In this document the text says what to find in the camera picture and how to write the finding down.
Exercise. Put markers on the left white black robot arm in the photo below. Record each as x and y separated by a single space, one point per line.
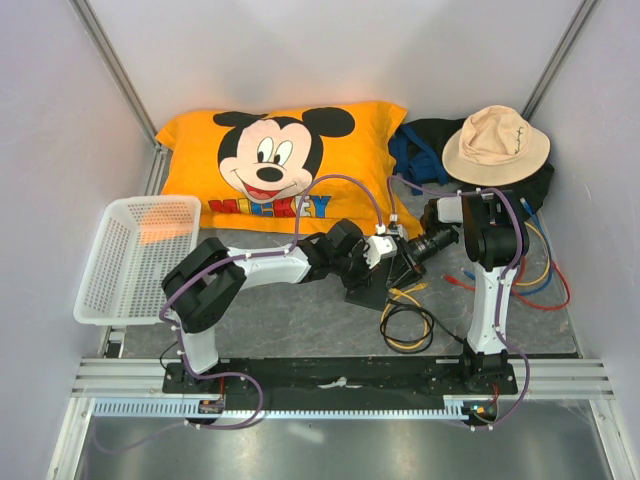
201 288

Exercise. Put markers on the beige bucket hat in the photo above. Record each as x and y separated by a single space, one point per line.
495 147

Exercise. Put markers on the grey slotted cable duct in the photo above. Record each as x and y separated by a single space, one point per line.
446 409

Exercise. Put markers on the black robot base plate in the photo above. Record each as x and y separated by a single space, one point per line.
431 375

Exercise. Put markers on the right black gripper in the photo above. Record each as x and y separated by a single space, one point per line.
397 269

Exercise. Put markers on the orange Mickey Mouse pillow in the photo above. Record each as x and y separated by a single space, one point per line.
289 170

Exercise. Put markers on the black TP-Link network switch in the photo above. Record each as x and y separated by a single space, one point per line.
375 300

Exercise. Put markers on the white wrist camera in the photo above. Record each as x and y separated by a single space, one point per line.
396 229
378 248

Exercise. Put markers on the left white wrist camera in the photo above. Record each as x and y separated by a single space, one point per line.
378 248

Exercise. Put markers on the aluminium rail frame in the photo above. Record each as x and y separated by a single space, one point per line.
555 378

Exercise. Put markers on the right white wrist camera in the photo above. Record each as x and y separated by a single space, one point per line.
396 229

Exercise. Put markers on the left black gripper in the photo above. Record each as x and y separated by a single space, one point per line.
364 276

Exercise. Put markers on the black and blue bag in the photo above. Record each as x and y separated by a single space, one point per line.
417 147

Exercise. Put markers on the white perforated plastic basket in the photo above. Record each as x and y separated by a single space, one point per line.
139 241

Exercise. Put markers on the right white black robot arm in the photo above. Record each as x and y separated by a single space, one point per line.
491 224

